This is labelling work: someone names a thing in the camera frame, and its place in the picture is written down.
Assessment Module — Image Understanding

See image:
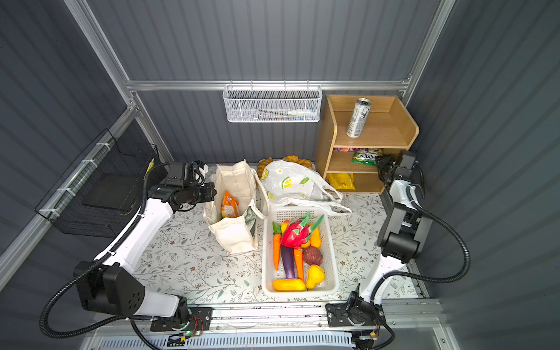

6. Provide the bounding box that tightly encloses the orange pink candy bag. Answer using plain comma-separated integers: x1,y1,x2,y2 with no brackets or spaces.
221,190,240,218

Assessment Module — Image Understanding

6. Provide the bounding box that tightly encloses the green candy bag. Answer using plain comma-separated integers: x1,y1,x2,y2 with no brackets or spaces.
351,149,382,166

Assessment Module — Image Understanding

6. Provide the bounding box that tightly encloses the cream canvas tote bag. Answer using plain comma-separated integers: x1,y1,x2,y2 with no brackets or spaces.
203,160,270,255

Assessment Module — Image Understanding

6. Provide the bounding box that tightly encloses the white lemon-print plastic bag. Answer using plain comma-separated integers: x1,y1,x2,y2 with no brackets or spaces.
260,160,352,216

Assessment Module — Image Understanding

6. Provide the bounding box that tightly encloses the white plastic produce basket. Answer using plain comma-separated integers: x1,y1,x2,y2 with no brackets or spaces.
262,206,339,300

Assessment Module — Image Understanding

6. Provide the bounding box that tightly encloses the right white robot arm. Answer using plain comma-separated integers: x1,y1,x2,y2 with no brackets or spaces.
346,150,432,311

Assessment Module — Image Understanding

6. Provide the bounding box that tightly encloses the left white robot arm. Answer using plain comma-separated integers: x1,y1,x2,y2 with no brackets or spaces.
77,182,217,323

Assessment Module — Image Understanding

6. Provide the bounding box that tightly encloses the yellow snack bag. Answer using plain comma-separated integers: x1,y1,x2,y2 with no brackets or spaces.
326,173,356,191

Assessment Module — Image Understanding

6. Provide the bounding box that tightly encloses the wooden shelf unit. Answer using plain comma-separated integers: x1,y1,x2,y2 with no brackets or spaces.
315,95,419,193

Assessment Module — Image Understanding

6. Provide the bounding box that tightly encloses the right silver drink can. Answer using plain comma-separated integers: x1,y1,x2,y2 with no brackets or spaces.
346,98,371,138

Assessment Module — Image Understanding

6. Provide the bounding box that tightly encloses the left orange carrot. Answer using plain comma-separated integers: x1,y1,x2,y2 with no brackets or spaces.
273,222,282,271

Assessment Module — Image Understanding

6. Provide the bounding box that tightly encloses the pink dragon fruit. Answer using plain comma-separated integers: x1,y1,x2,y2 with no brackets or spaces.
281,212,325,249

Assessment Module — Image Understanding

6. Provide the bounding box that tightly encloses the purple eggplant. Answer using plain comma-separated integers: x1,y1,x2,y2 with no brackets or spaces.
281,245,297,279

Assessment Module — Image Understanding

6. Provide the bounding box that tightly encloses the toothpaste tube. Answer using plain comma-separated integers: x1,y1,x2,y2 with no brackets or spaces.
259,109,319,120

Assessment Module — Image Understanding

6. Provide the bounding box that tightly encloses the yellow corn cob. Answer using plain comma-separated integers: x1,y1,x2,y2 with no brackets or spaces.
272,278,307,293

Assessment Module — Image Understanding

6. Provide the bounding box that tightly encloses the dark red passion fruit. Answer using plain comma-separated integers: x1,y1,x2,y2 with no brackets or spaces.
303,246,323,265

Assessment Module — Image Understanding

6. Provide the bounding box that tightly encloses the yellow pear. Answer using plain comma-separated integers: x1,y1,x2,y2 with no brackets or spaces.
306,265,326,290

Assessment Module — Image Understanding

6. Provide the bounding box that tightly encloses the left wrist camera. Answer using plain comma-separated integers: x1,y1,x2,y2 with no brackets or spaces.
165,160,209,188

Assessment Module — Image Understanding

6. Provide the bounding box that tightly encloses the white wire wall basket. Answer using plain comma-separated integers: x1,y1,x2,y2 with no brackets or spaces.
223,86,323,123

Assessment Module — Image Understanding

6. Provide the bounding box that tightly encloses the black wire wall basket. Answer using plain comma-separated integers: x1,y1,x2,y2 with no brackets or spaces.
35,129,160,239

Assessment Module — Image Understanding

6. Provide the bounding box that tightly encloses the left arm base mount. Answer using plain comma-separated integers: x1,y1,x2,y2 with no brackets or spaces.
150,307,214,334

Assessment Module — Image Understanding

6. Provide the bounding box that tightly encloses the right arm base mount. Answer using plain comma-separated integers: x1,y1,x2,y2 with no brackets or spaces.
325,300,386,328

